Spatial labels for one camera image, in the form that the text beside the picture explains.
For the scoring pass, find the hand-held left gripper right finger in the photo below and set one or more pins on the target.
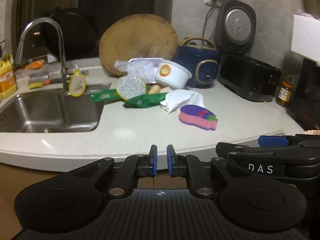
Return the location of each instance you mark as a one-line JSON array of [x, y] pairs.
[[170, 161]]

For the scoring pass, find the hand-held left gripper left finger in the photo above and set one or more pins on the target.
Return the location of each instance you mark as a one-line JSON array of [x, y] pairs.
[[154, 160]]

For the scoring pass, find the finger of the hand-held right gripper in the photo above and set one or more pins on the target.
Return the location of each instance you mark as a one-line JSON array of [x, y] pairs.
[[273, 140], [250, 152]]

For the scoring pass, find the small green plastic wrapper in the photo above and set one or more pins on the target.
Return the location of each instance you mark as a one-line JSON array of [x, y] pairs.
[[145, 100]]

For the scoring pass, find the round silver yellow scrubber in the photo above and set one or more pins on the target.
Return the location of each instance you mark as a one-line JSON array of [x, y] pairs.
[[131, 87]]

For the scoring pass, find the long green plastic wrapper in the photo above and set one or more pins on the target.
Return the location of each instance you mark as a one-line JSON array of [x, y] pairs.
[[102, 96]]

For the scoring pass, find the glass sauce jar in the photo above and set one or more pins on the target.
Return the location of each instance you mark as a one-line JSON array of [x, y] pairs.
[[283, 95]]

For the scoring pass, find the purple pink eggplant sponge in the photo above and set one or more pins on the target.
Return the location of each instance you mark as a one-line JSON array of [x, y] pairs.
[[195, 117]]

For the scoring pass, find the black oven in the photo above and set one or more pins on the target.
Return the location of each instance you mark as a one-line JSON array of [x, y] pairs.
[[307, 92]]

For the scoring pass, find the black rice cooker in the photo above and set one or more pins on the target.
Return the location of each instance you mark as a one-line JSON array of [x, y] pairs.
[[250, 77]]

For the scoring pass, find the ginger root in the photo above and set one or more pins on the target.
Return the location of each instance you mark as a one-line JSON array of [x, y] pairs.
[[153, 89]]

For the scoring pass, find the garlic bulb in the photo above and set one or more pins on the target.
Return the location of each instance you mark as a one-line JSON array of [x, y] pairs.
[[166, 90]]

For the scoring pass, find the white paper bowl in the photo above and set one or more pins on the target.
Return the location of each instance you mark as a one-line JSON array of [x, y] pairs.
[[172, 77]]

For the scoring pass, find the clear plastic bag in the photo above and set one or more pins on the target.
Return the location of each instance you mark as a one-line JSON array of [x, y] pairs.
[[140, 68]]

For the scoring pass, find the blue rice cooker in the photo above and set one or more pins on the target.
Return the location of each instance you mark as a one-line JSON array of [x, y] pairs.
[[197, 62]]

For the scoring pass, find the white box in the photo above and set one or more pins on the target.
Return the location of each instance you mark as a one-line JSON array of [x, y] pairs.
[[307, 37]]

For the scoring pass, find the yellow rimmed mesh strainer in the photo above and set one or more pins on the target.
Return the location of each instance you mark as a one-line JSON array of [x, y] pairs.
[[76, 85]]

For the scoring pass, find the small printed sticker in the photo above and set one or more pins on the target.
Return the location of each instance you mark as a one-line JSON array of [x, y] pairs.
[[85, 72]]

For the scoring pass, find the stainless steel sink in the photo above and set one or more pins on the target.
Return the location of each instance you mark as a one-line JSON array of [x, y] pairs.
[[50, 112]]

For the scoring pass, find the round wooden cutting board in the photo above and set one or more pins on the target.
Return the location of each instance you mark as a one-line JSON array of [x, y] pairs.
[[140, 40]]

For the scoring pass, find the chrome kitchen faucet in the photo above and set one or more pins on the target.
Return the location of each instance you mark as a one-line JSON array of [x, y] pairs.
[[62, 62]]

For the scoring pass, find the yellow dish sponge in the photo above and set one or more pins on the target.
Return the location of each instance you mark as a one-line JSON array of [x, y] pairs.
[[36, 85]]

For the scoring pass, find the steel cleaver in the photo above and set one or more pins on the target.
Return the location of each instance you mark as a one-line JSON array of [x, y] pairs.
[[37, 76]]

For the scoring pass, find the black wok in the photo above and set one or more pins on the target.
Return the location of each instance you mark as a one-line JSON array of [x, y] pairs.
[[75, 35]]

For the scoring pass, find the orange packet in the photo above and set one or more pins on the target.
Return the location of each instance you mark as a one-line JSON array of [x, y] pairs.
[[36, 64]]

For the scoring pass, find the yellow detergent bottle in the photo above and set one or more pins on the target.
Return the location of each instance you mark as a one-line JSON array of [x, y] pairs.
[[7, 80]]

